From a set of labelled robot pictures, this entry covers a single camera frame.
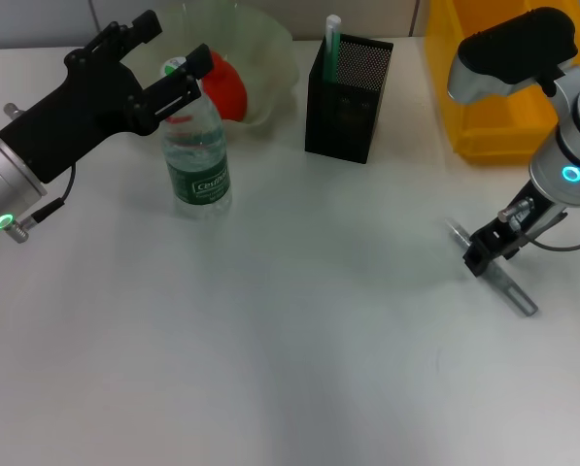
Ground grey glitter pen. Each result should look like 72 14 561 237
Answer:
444 217 539 319

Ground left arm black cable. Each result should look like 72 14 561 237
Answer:
12 163 77 244

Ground clear green-label water bottle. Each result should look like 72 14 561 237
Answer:
159 56 233 220

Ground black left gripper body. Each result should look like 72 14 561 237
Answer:
0 22 163 185

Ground red-orange fruit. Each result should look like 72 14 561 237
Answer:
199 50 249 122

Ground yellow plastic bin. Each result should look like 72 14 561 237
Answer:
424 0 580 166

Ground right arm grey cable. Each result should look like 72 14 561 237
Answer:
496 196 580 252

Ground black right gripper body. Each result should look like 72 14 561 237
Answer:
468 181 570 258

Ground translucent green wavy fruit plate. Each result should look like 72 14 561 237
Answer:
123 0 301 143

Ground black mesh pen holder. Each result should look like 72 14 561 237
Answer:
303 33 395 166

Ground green utility knife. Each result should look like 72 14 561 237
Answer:
324 14 343 83

